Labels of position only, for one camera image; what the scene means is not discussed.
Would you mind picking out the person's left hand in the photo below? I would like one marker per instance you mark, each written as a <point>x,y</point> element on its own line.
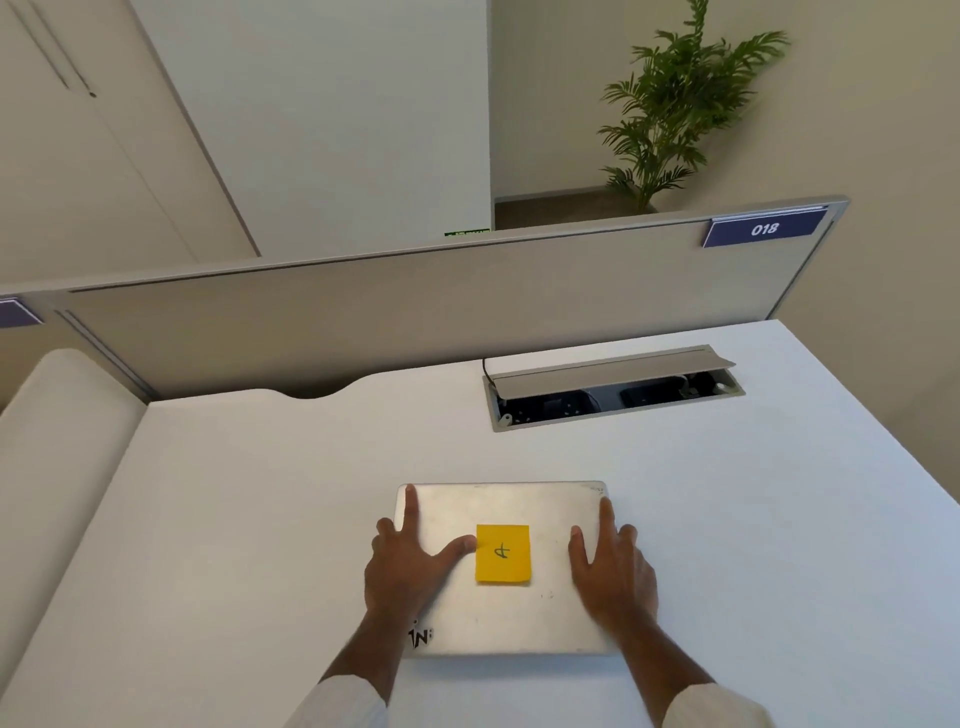
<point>397,574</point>

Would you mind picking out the person's right hand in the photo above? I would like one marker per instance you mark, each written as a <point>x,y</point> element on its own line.
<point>619,581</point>

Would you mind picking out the person's right middle finger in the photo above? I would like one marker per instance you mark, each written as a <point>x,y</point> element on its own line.
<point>628,536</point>

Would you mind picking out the person's left thumb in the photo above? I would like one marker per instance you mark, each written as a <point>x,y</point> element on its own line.
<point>456,553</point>

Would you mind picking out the person's right thumb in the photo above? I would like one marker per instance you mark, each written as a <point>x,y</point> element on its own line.
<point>577,547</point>

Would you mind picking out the person's left middle finger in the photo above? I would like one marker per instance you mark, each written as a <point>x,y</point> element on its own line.
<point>385,526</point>

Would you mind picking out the silver laptop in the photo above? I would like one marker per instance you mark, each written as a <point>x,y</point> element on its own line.
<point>517,622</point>

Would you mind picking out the person's right forearm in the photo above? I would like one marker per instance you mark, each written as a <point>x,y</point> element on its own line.
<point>675,675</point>

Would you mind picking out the person's left forearm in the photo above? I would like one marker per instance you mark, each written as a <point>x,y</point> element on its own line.
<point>356,675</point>

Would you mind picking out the yellow sticky note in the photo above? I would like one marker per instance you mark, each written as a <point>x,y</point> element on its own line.
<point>503,555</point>

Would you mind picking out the grey desk divider panel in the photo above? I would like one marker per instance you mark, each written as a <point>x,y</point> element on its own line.
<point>420,315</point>

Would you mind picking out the green striped label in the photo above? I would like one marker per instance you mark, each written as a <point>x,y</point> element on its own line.
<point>466,233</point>

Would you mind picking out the white rounded side panel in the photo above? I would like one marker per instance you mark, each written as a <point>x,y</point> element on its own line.
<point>60,480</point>

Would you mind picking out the green potted palm plant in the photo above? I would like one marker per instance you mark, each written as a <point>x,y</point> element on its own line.
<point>675,105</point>

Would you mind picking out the beige cabinet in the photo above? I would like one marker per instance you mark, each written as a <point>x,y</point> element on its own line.
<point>82,150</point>

